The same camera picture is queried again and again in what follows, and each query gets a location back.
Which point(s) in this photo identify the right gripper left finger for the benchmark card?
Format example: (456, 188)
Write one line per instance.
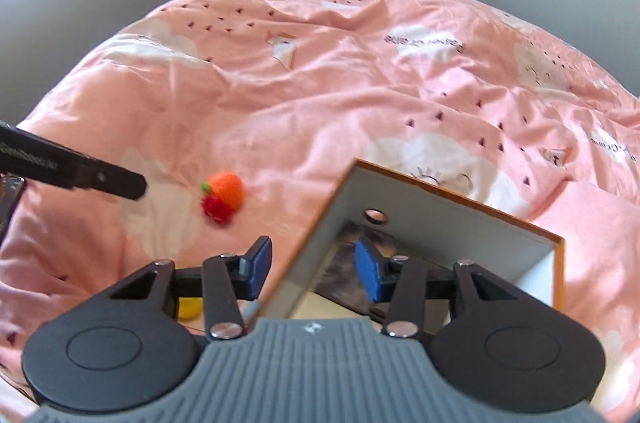
(228, 279)

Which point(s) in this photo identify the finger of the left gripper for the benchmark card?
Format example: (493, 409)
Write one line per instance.
(111, 179)

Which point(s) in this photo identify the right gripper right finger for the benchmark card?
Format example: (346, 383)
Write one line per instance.
(399, 283)

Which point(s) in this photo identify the illustrated picture book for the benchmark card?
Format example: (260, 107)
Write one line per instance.
(338, 279)

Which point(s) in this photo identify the yellow tape measure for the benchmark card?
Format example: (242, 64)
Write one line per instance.
(190, 308)

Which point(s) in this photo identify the orange cardboard box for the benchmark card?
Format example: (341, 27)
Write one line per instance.
(427, 221)

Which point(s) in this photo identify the crochet orange strawberry toy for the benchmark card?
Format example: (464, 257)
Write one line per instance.
(222, 196)

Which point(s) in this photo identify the pink patterned duvet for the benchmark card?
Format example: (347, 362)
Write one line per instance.
(286, 94)

